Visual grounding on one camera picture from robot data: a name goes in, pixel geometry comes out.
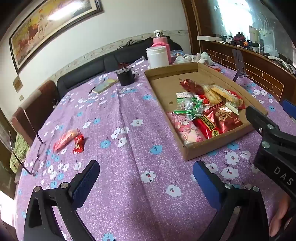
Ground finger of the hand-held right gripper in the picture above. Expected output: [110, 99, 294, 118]
[282, 99, 296, 117]
[245, 105, 281, 139]

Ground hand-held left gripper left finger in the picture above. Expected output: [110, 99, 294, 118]
[23, 159, 100, 241]

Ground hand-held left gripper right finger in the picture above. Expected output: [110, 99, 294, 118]
[193, 160, 270, 241]

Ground dark red foil snack packet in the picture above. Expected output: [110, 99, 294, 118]
[203, 103, 244, 134]

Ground red figure-print snack packet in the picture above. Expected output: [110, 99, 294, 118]
[193, 115, 221, 139]

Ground pink cartoon snack packet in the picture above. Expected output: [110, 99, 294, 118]
[166, 112, 206, 147]

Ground shallow cardboard box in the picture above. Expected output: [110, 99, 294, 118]
[144, 62, 269, 161]

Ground person's right hand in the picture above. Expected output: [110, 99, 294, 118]
[269, 192, 294, 237]

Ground bright red snack packet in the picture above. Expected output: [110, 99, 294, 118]
[228, 90, 246, 110]

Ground small red candy packet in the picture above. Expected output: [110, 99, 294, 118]
[73, 134, 84, 155]

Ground brick-patterned wooden cabinet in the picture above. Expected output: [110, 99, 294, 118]
[196, 35, 296, 105]

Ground orange pink snack packet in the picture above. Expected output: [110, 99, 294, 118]
[53, 129, 79, 151]

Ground thin-framed eyeglasses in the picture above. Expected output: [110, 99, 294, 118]
[8, 109, 50, 175]

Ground purple floral tablecloth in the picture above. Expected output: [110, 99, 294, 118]
[15, 59, 296, 241]

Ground metal phone stand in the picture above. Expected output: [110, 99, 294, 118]
[232, 49, 250, 82]

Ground green white candy packet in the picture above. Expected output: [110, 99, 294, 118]
[173, 91, 210, 120]

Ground maroon snack packet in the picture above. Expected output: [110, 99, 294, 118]
[180, 79, 205, 95]

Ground green patterned cloth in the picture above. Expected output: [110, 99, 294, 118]
[9, 132, 30, 174]

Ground white crumpled cloth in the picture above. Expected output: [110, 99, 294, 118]
[173, 52, 214, 66]

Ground red black tool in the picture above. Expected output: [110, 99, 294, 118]
[232, 32, 247, 45]

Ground white flat box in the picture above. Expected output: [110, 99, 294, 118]
[196, 35, 223, 42]

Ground brown upholstered chair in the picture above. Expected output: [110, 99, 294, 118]
[11, 80, 59, 149]

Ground pale green notebook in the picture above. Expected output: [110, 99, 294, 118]
[91, 77, 118, 94]

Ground frosted glass partition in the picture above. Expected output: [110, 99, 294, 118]
[214, 0, 296, 61]

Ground black leather sofa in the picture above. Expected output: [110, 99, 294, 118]
[57, 36, 183, 99]

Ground white plastic jar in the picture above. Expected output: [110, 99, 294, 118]
[146, 46, 170, 69]

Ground pink sleeved thermos bottle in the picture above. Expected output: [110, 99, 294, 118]
[152, 30, 173, 65]

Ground dark jacket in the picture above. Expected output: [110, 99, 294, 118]
[118, 38, 153, 50]

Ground framed horse painting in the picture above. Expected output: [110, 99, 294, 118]
[9, 0, 103, 75]

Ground small gold wall plaque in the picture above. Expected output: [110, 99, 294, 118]
[13, 75, 23, 93]

